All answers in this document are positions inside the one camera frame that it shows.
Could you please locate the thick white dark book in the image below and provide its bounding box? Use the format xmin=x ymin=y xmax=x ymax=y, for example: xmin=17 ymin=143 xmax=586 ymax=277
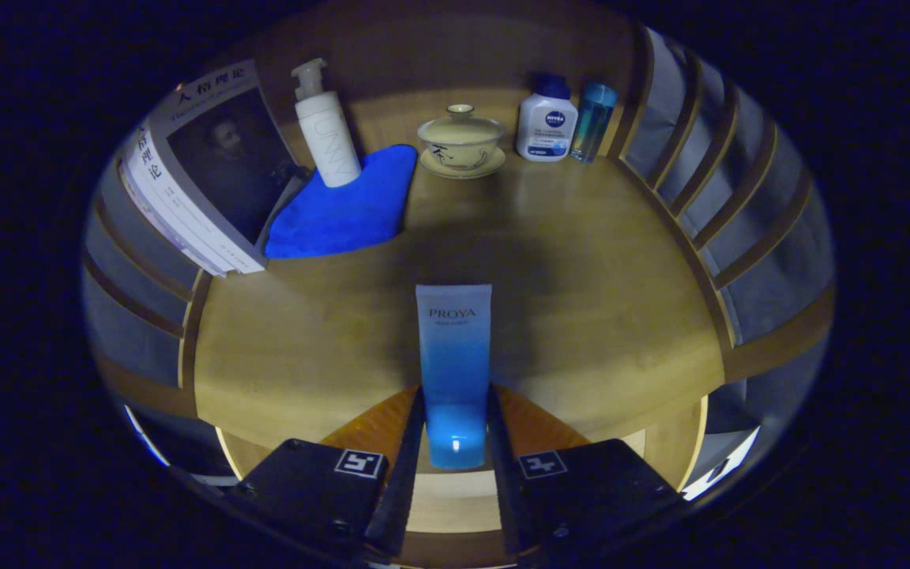
xmin=127 ymin=59 xmax=310 ymax=276

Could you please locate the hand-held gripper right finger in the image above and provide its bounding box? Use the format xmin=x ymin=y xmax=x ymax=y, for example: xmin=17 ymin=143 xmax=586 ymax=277
xmin=487 ymin=383 xmax=685 ymax=554

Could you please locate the wooden countertop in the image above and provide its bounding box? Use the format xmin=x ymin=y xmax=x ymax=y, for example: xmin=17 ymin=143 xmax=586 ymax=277
xmin=194 ymin=87 xmax=728 ymax=451

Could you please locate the white pump bottle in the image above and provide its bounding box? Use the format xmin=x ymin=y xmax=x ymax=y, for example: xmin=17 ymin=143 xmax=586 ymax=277
xmin=291 ymin=58 xmax=363 ymax=189

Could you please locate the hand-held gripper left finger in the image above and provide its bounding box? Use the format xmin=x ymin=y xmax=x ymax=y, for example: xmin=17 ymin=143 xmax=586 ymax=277
xmin=226 ymin=385 xmax=427 ymax=558

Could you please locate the beige lidded ceramic teacup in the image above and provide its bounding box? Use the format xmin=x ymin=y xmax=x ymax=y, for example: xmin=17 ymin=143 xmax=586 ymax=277
xmin=417 ymin=104 xmax=507 ymax=180

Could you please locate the wooden cabinet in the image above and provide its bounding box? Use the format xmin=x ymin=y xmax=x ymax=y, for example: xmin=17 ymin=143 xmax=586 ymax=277
xmin=82 ymin=4 xmax=835 ymax=566

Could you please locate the white bottle with blue cap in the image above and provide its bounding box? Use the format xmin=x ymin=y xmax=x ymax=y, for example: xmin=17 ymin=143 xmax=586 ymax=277
xmin=515 ymin=73 xmax=580 ymax=163

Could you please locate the blue cosmetic tube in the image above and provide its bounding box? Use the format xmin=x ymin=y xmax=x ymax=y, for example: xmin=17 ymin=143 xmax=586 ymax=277
xmin=416 ymin=283 xmax=494 ymax=471

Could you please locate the thin white book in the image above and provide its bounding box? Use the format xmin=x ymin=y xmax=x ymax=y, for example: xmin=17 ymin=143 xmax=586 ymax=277
xmin=118 ymin=154 xmax=228 ymax=279

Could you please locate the teal bottle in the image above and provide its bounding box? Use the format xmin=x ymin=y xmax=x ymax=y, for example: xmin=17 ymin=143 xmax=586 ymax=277
xmin=570 ymin=81 xmax=619 ymax=164

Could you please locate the blue cloth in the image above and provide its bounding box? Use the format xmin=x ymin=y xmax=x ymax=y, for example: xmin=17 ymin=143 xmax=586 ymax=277
xmin=264 ymin=144 xmax=419 ymax=260

